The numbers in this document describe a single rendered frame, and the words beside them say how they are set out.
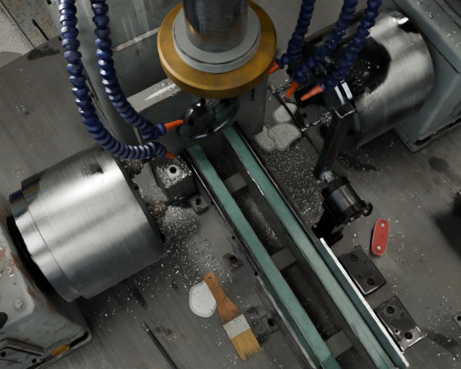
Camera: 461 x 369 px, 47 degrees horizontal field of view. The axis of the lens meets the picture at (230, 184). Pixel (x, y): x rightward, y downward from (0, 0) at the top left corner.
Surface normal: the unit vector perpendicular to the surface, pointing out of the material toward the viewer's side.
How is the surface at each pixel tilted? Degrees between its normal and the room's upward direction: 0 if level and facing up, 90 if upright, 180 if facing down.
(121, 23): 90
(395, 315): 0
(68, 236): 24
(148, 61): 90
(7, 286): 0
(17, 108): 0
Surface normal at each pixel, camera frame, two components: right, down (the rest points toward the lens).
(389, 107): 0.44, 0.52
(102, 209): 0.17, -0.08
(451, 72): -0.86, 0.47
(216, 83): -0.01, -0.38
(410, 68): 0.29, 0.15
